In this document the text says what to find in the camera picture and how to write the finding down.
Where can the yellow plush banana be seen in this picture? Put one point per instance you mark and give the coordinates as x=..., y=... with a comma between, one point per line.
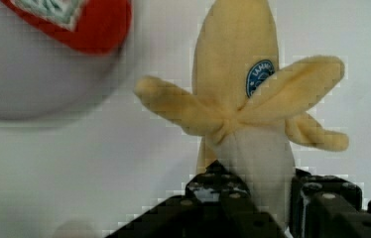
x=246, y=108

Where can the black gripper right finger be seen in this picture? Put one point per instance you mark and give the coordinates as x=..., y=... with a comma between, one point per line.
x=327, y=207

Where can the red plush ketchup bottle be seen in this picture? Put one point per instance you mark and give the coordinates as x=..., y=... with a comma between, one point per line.
x=94, y=27

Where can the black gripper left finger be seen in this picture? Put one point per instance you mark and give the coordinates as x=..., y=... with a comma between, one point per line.
x=216, y=204

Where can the grey round plate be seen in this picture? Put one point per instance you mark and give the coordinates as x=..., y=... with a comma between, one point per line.
x=39, y=75

